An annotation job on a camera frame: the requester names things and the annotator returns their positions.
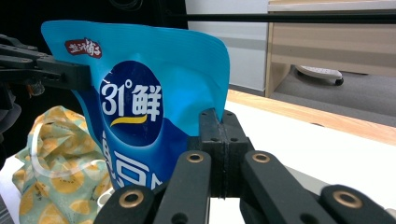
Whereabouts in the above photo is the orange print fabric bag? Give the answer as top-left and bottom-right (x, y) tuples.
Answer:
(11, 105), (115, 224)

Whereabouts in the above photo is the white wheeled base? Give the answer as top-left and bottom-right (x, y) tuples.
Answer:
(293, 63), (346, 87)

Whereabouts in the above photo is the white table mat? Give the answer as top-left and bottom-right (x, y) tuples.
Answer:
(0, 100), (396, 224)

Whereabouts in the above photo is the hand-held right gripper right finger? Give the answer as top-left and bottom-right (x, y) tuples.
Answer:
(221, 110), (255, 200)

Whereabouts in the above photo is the white cabinet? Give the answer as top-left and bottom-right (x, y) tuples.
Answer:
(184, 0), (271, 93)

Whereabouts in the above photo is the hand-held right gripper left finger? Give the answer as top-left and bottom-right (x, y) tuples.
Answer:
(186, 107), (225, 200)

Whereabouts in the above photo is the blue snack pouch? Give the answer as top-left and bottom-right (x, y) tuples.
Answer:
(40, 20), (231, 191)

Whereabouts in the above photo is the wooden desk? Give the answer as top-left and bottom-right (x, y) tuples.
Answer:
(263, 0), (396, 99)

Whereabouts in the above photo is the black frame bar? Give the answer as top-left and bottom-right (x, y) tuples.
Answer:
(167, 11), (396, 25)

